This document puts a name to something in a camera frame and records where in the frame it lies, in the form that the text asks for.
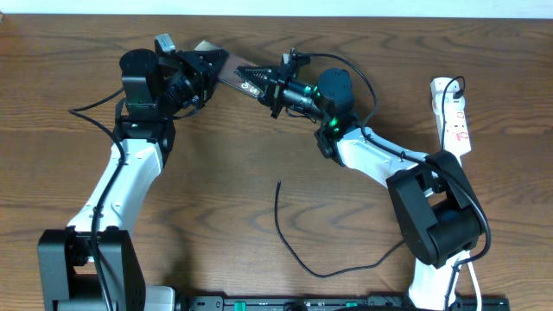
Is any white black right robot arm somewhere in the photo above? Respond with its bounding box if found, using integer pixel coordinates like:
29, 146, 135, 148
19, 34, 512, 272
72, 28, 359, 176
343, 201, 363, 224
235, 52, 492, 310

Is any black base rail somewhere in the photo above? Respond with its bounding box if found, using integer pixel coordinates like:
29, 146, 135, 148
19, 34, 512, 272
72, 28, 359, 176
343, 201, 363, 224
176, 295, 511, 311

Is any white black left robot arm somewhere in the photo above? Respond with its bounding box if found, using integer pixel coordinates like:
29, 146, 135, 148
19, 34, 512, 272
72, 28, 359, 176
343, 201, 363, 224
37, 48, 229, 310

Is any white power strip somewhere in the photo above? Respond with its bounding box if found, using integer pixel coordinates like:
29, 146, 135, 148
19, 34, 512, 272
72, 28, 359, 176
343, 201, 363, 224
430, 76, 472, 161

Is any white power strip cord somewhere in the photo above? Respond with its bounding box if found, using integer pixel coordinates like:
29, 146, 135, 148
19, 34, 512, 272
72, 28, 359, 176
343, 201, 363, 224
457, 150, 483, 311

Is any white usb charger adapter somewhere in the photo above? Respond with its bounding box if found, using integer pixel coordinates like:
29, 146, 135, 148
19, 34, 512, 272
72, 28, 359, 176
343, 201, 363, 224
436, 92, 466, 111

